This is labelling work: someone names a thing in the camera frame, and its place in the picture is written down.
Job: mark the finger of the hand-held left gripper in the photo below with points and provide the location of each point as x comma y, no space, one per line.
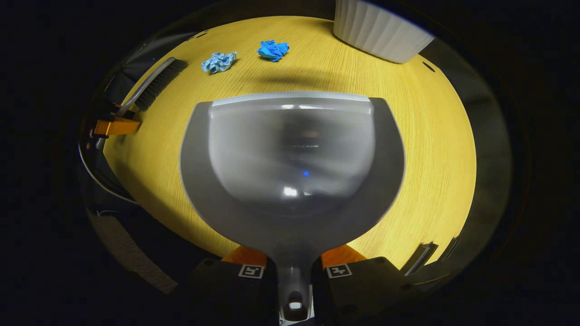
115,111
118,127

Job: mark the bright blue paper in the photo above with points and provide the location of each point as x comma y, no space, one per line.
273,50

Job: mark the wooden desktop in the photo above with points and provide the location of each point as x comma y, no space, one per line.
430,158

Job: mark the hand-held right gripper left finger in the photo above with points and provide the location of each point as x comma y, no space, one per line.
226,290

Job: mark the white ribbed garbage bin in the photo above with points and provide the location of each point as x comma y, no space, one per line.
376,29

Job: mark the black table edge bracket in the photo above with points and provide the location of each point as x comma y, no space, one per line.
420,259
451,248

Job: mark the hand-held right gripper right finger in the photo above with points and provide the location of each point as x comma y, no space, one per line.
362,285

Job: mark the light blue paper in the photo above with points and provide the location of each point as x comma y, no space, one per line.
219,62

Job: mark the grey dustpan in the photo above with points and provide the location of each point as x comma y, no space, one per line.
290,149

